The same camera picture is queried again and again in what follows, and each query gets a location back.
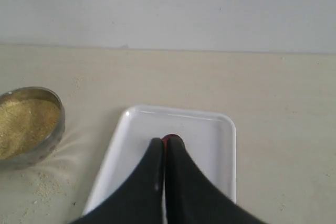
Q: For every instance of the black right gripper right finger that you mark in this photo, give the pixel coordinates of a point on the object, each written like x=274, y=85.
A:
x=201, y=201

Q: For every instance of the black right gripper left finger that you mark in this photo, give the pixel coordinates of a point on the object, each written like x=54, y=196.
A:
x=139, y=198

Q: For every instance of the dark red wooden spoon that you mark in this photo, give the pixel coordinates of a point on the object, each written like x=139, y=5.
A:
x=172, y=188

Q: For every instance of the white plastic tray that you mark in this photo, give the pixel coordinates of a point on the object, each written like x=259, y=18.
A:
x=209, y=137

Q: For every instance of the metal bowl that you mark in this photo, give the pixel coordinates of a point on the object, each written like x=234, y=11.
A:
x=45, y=147

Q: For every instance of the yellow millet grains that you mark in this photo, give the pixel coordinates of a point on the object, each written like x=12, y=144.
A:
x=24, y=124

